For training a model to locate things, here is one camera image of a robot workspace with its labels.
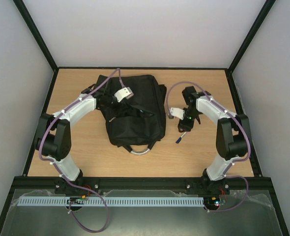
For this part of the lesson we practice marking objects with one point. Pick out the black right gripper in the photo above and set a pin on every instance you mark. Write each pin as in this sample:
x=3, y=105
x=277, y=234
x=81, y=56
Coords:
x=185, y=125

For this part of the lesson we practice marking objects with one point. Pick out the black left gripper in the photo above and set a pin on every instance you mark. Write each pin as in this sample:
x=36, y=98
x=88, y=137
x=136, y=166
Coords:
x=120, y=103

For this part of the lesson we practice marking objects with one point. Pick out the blue marker pen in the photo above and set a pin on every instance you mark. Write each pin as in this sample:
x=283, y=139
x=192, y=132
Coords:
x=180, y=138

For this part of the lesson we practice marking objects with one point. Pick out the black backpack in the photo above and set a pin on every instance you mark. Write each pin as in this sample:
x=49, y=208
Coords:
x=135, y=132

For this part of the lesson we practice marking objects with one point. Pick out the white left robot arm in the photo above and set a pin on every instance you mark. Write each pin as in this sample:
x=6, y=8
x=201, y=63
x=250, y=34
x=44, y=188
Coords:
x=53, y=134

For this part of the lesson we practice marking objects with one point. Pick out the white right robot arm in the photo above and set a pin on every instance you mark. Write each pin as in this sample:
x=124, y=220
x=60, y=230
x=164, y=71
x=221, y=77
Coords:
x=233, y=133

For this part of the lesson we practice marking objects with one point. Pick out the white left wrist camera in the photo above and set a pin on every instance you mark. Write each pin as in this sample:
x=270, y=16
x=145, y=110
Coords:
x=123, y=93

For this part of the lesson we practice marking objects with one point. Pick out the grey slotted cable duct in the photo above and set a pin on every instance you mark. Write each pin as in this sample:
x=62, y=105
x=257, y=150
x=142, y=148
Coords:
x=111, y=201

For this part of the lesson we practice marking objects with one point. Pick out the black aluminium frame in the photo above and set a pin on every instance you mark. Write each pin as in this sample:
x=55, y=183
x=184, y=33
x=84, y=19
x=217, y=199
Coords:
x=257, y=182

